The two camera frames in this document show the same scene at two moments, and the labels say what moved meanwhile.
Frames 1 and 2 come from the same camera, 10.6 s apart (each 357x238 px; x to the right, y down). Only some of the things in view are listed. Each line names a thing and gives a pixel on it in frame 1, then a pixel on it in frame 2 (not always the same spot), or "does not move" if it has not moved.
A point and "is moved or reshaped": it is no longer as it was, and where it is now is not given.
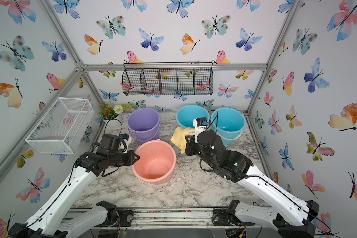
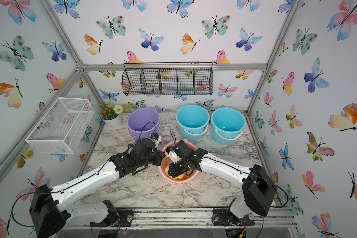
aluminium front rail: (195, 218) does not move
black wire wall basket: (167, 78) does not move
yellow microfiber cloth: (178, 139) -> (177, 177)
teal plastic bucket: (228, 123) does not move
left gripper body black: (118, 158) -> (154, 159)
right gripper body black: (195, 149) -> (179, 168)
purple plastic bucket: (144, 124) does not move
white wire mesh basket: (62, 127) does not move
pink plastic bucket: (156, 163) is moved or reshaped
